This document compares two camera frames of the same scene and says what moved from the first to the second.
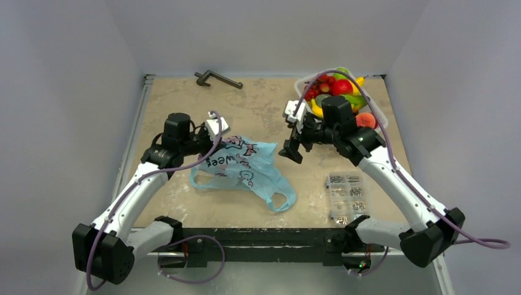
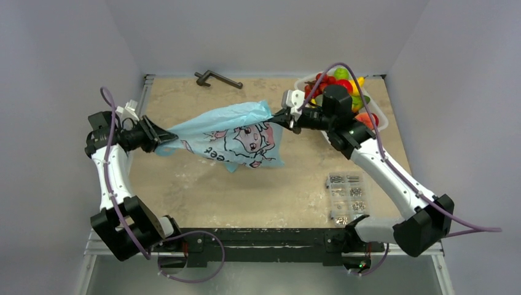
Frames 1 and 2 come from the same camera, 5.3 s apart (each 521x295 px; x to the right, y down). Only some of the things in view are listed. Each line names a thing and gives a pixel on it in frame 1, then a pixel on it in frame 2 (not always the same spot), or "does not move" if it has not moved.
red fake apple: (342, 86) does not move
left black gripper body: (201, 142) → (139, 137)
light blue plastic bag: (236, 164) → (242, 137)
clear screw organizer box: (348, 196) does not move
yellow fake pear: (360, 82) does not move
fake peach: (367, 120) does not move
